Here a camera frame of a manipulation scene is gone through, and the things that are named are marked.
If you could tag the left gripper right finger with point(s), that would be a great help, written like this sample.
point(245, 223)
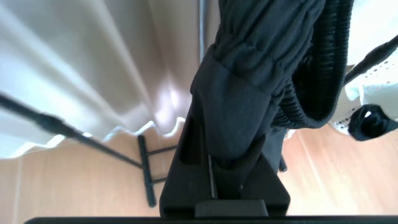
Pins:
point(267, 183)

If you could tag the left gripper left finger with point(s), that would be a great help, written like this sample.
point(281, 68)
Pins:
point(186, 174)

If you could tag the black shorts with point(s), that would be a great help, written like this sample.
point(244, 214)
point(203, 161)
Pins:
point(248, 62)

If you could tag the black clothes rack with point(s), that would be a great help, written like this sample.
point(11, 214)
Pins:
point(62, 127)

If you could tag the white laundry basket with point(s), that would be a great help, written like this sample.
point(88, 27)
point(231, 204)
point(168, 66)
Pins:
point(376, 84)

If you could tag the beige curtain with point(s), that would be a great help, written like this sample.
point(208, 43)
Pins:
point(77, 46)

